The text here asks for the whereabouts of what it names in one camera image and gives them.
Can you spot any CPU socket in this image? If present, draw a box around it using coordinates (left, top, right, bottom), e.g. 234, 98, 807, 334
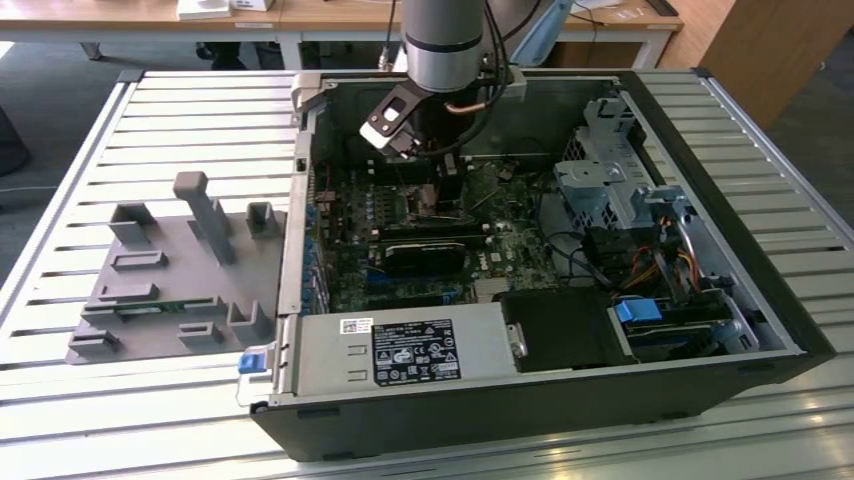
404, 183, 469, 222

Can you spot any black RAM stick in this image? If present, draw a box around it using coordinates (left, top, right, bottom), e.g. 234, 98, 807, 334
376, 224, 486, 245

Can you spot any silver metal drive cage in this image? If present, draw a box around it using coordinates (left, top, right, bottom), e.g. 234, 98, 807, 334
550, 97, 669, 234

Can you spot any pale blue teach pendant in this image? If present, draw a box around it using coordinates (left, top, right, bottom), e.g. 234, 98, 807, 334
510, 0, 576, 67

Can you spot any green motherboard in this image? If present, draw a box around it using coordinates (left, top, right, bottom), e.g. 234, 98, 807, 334
309, 149, 568, 315

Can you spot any black graphics card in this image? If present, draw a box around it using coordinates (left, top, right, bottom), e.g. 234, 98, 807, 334
380, 241, 469, 279

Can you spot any black chair base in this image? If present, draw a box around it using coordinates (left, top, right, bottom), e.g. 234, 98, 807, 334
193, 41, 246, 71

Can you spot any large white box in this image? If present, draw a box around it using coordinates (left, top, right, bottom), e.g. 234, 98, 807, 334
176, 0, 233, 22

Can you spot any black plastic shroud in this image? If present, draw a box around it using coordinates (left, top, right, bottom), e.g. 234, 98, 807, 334
497, 287, 636, 375

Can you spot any blue disk carrier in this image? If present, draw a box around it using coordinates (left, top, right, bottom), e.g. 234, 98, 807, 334
615, 298, 664, 327

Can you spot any silver power supply unit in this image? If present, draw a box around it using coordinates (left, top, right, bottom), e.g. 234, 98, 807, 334
282, 301, 525, 399

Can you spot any grey parts rack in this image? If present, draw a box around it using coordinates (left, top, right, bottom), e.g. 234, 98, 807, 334
62, 171, 289, 367

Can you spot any wooden cabinet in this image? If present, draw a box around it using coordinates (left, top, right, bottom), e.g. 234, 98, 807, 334
657, 0, 854, 132

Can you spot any green RAM stick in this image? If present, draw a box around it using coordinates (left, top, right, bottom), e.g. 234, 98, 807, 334
113, 298, 218, 316

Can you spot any wooden desk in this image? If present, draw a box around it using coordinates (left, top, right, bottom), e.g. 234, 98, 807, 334
0, 0, 685, 70

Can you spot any black PC case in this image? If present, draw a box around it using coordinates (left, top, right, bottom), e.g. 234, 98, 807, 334
236, 68, 839, 464

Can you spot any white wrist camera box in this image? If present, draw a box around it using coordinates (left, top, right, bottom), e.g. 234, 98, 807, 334
357, 82, 429, 152

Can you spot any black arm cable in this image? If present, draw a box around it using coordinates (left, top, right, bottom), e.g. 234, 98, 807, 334
425, 0, 513, 154

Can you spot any thin grey hanging cable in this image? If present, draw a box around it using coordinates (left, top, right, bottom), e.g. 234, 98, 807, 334
377, 0, 402, 71

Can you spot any black wire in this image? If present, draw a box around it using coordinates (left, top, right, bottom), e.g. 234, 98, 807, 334
542, 232, 616, 292

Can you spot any orange yellow wire bundle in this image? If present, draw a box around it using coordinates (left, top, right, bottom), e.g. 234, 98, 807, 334
625, 214, 703, 297

